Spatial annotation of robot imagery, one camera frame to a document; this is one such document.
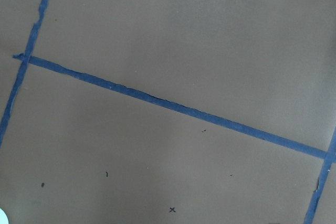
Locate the green plastic cup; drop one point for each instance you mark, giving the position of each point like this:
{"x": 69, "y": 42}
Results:
{"x": 3, "y": 217}

